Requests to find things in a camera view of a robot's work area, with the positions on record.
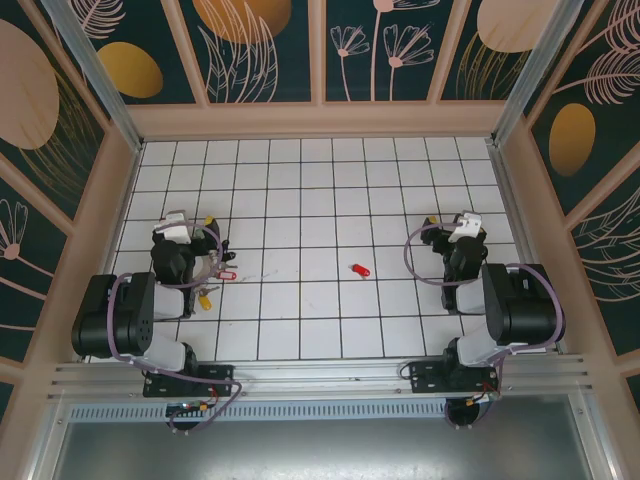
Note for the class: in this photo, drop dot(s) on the black key tag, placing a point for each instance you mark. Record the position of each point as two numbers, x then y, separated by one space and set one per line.
226 250

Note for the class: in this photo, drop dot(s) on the steel key disc with rings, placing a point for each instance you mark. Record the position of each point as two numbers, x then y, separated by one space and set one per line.
206 272

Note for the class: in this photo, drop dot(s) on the silver key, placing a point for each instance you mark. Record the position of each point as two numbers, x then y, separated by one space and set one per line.
210 290

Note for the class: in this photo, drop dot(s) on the yellow key tag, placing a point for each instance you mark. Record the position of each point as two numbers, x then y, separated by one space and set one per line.
204 302

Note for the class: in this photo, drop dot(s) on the red key tag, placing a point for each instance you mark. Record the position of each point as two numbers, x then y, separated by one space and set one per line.
227 275

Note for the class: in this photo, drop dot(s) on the red-head key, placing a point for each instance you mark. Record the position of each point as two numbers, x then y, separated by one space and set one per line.
361 270

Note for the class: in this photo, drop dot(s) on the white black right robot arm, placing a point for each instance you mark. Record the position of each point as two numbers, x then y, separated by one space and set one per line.
525 300

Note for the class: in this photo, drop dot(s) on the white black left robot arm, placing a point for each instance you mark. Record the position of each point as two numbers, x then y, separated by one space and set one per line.
125 320

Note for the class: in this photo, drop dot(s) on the grey metal sheet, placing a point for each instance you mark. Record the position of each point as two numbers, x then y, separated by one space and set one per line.
320 450

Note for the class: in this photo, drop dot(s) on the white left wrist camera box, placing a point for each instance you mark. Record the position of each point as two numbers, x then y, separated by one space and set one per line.
175 231

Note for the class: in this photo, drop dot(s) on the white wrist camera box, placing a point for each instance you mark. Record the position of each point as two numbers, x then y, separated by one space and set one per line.
467 225
175 231

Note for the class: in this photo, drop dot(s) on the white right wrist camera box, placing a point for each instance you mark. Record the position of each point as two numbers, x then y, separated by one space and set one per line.
467 225

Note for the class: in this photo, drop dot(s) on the aluminium side rail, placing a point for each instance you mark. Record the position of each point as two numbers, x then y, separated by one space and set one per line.
510 200

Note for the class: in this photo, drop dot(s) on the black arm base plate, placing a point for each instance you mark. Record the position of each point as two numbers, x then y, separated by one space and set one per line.
430 377
215 375

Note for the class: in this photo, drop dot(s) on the aluminium corner post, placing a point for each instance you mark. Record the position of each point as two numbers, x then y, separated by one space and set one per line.
100 85
525 75

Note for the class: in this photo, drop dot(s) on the aluminium front rail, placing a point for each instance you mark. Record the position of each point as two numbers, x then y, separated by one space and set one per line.
320 375

